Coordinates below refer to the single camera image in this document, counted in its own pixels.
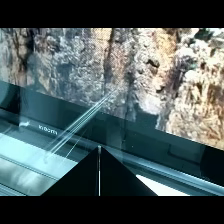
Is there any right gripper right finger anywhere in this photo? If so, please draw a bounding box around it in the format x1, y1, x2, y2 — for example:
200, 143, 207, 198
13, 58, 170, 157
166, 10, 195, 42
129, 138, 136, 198
99, 145, 158, 197

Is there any silver frame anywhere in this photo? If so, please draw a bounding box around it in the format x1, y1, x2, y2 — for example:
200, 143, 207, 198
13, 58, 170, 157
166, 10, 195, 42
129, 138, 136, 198
0, 108, 224, 197

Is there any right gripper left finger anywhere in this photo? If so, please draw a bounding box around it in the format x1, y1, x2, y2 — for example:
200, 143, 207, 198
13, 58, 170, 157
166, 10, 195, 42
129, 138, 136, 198
41, 145, 100, 197

